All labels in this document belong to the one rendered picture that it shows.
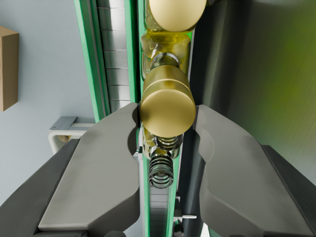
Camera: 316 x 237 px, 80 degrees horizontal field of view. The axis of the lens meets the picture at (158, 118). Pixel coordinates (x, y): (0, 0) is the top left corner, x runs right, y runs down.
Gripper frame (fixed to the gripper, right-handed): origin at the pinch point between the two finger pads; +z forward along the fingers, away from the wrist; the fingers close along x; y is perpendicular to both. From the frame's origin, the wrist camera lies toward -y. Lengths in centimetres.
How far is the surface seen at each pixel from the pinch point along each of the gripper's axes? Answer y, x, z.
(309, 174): 6.4, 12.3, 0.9
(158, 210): 57, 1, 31
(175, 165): 26.7, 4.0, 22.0
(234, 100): 8.0, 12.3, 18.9
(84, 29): -1.8, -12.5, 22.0
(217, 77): 11.1, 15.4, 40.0
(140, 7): -5.1, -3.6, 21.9
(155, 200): 51, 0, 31
